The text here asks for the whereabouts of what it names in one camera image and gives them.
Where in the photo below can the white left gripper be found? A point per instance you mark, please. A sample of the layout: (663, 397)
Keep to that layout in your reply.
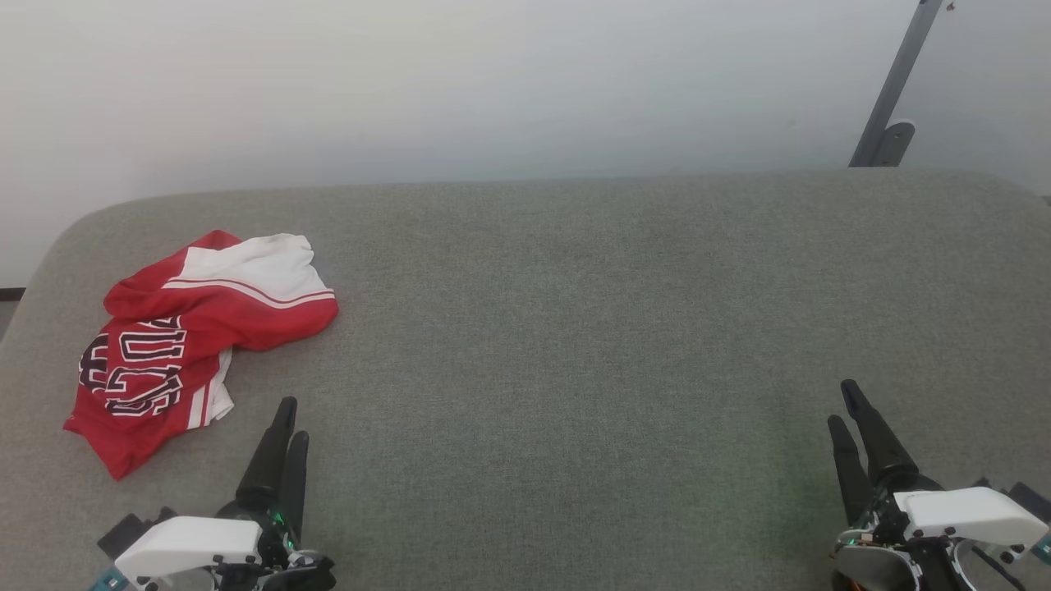
(189, 542)

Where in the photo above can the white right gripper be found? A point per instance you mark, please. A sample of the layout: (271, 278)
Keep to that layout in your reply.
(969, 513)

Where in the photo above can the red and white basketball jersey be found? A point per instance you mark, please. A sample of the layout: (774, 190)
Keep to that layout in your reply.
(246, 308)

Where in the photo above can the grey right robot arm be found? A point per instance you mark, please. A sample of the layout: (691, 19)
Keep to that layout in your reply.
(870, 568)

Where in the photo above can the grey fabric sofa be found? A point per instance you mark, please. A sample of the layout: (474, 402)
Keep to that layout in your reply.
(542, 345)

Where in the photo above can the black baseboard strip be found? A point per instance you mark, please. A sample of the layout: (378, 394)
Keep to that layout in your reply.
(11, 293)

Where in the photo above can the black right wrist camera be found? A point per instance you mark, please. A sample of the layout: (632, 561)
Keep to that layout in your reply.
(1026, 495)

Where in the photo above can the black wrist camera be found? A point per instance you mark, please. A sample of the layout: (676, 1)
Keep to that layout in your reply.
(1026, 495)
(127, 532)

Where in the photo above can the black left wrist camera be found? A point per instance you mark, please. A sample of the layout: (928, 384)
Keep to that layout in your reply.
(127, 532)

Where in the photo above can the teal right camera connector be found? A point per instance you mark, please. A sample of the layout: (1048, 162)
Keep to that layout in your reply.
(1043, 552)

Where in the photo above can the teal camera connector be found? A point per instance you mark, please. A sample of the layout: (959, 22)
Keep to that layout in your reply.
(1043, 552)
(107, 581)

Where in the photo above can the teal left camera connector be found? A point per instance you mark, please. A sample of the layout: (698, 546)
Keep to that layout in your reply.
(107, 581)

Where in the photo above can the grey metal post with bracket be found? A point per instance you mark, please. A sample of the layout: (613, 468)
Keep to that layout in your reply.
(895, 90)

